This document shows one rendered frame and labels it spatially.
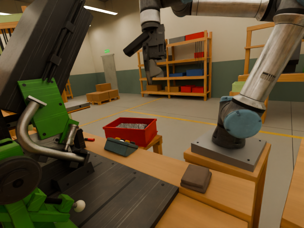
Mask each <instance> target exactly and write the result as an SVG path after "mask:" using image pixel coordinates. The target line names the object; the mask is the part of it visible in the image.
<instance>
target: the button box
mask: <svg viewBox="0 0 304 228"><path fill-rule="evenodd" d="M104 149H106V150H109V151H111V152H115V153H117V154H120V155H122V156H126V157H127V156H128V155H130V154H131V153H133V152H134V151H136V150H137V149H138V145H135V144H133V143H128V142H125V141H121V140H117V139H114V138H107V141H106V143H105V146H104Z"/></svg>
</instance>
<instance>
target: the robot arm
mask: <svg viewBox="0 0 304 228"><path fill-rule="evenodd" d="M167 7H171V8H172V11H173V13H174V14H175V15H176V16H177V17H184V16H186V15H193V16H217V17H242V18H256V19H257V21H265V22H274V23H275V26H274V28H273V30H272V32H271V34H270V36H269V38H268V40H267V42H266V43H265V46H264V47H263V49H262V51H261V53H260V55H259V57H258V59H257V61H256V63H255V65H254V67H253V69H252V70H251V72H250V74H249V76H248V78H247V80H246V82H245V84H244V86H243V88H242V90H241V92H240V93H239V94H238V95H235V96H222V97H221V99H220V102H219V103H220V104H219V112H218V123H217V127H216V129H215V131H214V132H213V135H212V141H213V142H214V143H215V144H217V145H219V146H221V147H224V148H229V149H240V148H243V147H244V146H245V142H246V140H245V139H246V138H250V137H252V136H254V135H256V134H257V133H258V132H259V131H260V129H261V127H262V120H261V117H262V115H263V114H264V112H265V110H266V107H265V104H264V103H265V100H266V99H267V97H268V95H269V94H270V92H271V90H272V89H273V87H274V85H275V84H276V82H277V80H278V79H279V77H280V75H281V74H282V72H283V70H284V68H285V67H286V65H287V63H288V62H289V60H290V59H291V57H292V55H293V53H294V52H295V50H296V48H297V47H298V45H299V43H300V42H301V40H302V38H303V37H304V0H139V8H140V22H141V27H142V34H141V35H139V36H138V37H137V38H136V39H135V40H133V41H132V42H131V43H130V44H129V45H128V46H127V47H126V48H124V49H123V52H124V53H125V55H127V56H128V57H131V56H132V55H133V54H135V53H136V52H137V51H138V50H139V49H141V48H142V54H143V62H144V68H145V73H146V77H147V81H148V82H149V84H150V85H152V78H153V77H156V76H159V75H161V74H162V69H161V68H159V67H157V63H156V62H155V61H154V60H157V61H159V60H162V59H167V54H166V41H165V27H164V24H161V19H160V9H162V8H167Z"/></svg>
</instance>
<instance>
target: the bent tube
mask: <svg viewBox="0 0 304 228"><path fill-rule="evenodd" d="M25 100H26V101H28V102H29V104H28V105H27V107H26V108H25V110H24V111H23V113H22V114H21V116H20V117H19V119H18V121H17V124H16V127H15V134H16V137H17V140H18V142H19V143H20V145H21V146H22V147H23V148H24V149H25V150H27V151H28V152H30V153H33V154H36V155H41V156H46V157H51V158H56V159H61V160H65V161H72V162H78V163H83V161H84V159H85V156H83V155H79V154H74V153H71V152H65V151H61V150H57V149H53V148H49V147H44V146H40V145H38V144H36V143H35V142H33V141H32V139H31V138H30V136H29V133H28V126H29V123H30V121H31V119H32V118H33V116H34V115H35V113H36V111H37V110H38V108H39V107H41V108H43V107H45V106H46V105H47V104H46V103H44V102H42V101H40V100H38V99H36V98H34V97H31V96H28V97H27V98H26V99H25Z"/></svg>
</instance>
